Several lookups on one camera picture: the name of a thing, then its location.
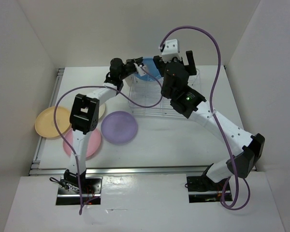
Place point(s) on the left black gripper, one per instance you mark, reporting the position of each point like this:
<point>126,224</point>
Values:
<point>138,60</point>

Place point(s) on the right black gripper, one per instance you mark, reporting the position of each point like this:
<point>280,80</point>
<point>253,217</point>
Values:
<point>190,67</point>

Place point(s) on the blue plate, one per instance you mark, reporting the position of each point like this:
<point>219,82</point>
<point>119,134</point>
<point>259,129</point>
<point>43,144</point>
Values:
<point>150,68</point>

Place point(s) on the cream plate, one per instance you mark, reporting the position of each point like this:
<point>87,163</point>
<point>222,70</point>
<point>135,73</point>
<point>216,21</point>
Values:
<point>102,109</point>

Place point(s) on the purple plate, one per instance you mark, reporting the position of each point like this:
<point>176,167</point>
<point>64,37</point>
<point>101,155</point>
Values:
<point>119,127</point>

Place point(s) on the pink plate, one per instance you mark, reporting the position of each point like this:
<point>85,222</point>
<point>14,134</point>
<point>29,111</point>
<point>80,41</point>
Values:
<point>93,144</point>

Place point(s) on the yellow plate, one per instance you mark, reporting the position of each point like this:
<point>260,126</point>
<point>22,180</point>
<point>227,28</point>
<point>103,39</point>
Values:
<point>45,126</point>

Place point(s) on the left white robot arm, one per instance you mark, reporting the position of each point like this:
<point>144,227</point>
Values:
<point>85,115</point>

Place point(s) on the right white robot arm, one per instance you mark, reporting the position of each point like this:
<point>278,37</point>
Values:
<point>245,148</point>

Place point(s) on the white cutlery holder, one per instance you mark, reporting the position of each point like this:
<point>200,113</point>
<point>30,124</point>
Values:
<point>129,80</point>

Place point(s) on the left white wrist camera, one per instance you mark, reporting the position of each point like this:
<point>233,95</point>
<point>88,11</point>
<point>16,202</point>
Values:
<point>141,69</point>

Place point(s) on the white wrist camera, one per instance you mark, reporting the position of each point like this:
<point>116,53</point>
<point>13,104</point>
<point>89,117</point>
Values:
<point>141,69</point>
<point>170,51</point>

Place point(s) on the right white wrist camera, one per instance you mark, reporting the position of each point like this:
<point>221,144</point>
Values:
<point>170,51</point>

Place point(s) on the white wire dish rack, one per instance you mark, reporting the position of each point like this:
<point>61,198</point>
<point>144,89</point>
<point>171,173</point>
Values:
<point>146,98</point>

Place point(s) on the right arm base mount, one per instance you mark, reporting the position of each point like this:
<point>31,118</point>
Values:
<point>203,190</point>

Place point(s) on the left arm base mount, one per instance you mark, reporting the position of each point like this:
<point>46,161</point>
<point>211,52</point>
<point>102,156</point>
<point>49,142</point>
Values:
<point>68,194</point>

